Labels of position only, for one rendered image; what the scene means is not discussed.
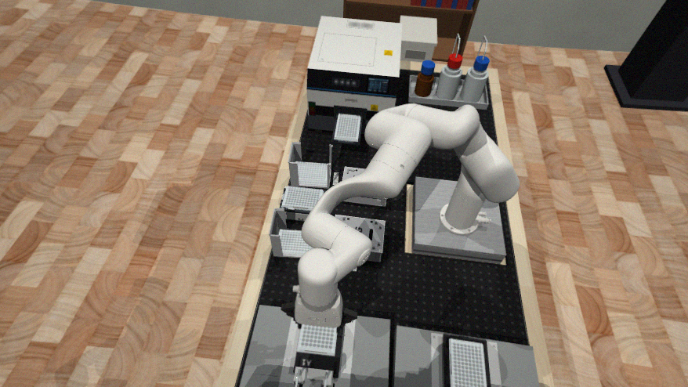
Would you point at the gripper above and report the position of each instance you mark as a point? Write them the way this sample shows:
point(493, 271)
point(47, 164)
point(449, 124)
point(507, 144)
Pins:
point(336, 316)

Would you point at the red bottle cap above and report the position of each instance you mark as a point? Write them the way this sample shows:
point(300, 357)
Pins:
point(454, 62)

